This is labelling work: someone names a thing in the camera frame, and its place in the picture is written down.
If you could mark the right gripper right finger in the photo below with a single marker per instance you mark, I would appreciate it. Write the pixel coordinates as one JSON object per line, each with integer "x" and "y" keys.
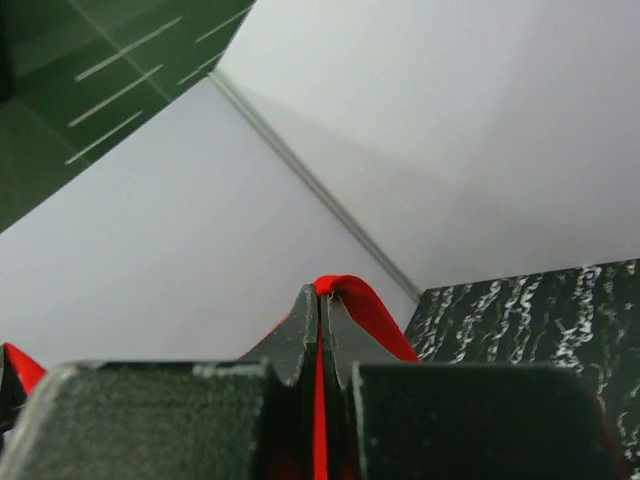
{"x": 390, "y": 419}

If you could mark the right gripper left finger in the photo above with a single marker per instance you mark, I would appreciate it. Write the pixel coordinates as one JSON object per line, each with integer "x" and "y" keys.
{"x": 250, "y": 418}

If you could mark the red t shirt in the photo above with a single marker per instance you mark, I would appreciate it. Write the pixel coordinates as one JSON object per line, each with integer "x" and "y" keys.
{"x": 20, "y": 375}

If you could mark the black marble pattern mat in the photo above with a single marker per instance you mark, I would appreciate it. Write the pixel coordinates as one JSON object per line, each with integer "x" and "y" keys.
{"x": 584, "y": 319}

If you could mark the left aluminium frame post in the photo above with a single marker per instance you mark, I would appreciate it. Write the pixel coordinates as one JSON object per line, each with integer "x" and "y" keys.
{"x": 295, "y": 164}

